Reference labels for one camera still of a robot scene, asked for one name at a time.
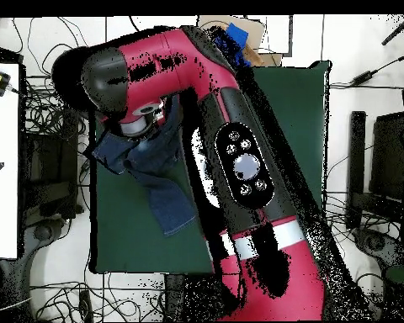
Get brown cardboard box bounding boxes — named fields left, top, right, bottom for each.
left=196, top=14, right=284, bottom=67

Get black equipment stand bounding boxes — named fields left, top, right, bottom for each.
left=22, top=110, right=83, bottom=220

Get bright blue cloth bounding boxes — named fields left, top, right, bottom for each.
left=215, top=22, right=253, bottom=67

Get white side table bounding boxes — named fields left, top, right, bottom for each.
left=0, top=62, right=20, bottom=259

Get black flat panel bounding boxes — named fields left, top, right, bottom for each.
left=368, top=110, right=404, bottom=204

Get blue denim jeans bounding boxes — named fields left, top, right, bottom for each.
left=91, top=97, right=199, bottom=236

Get black upright bar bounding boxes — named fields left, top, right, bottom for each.
left=345, top=110, right=367, bottom=230

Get black rod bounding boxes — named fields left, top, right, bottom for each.
left=380, top=14, right=404, bottom=46

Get black cable bundle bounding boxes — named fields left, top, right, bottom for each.
left=29, top=271, right=167, bottom=322
left=324, top=191, right=403, bottom=243
left=12, top=16, right=92, bottom=137

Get black power strip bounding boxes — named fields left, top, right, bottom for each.
left=77, top=289, right=94, bottom=322

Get grey swivel chair base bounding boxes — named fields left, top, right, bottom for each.
left=21, top=216, right=70, bottom=270
left=351, top=226, right=404, bottom=270

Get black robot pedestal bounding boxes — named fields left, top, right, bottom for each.
left=163, top=273, right=223, bottom=322

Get black power adapter cable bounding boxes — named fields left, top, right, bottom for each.
left=329, top=50, right=404, bottom=90

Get dark green table cloth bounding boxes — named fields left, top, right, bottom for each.
left=88, top=60, right=332, bottom=275

